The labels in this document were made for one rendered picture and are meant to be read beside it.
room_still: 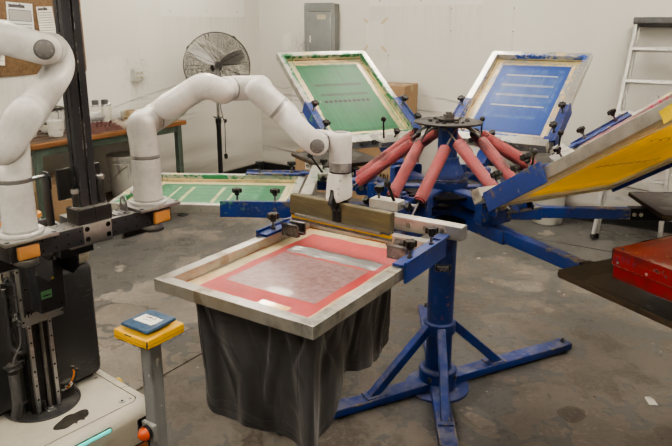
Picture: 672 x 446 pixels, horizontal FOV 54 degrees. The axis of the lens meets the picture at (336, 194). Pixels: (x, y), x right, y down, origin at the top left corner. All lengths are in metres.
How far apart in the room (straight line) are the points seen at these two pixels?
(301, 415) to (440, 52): 5.01
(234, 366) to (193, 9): 5.31
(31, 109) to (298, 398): 1.08
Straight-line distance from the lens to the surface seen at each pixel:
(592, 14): 6.11
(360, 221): 2.19
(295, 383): 1.95
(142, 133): 2.23
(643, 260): 1.99
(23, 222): 2.07
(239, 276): 2.11
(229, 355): 2.07
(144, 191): 2.27
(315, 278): 2.07
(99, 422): 2.76
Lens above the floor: 1.73
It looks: 15 degrees down
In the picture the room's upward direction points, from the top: straight up
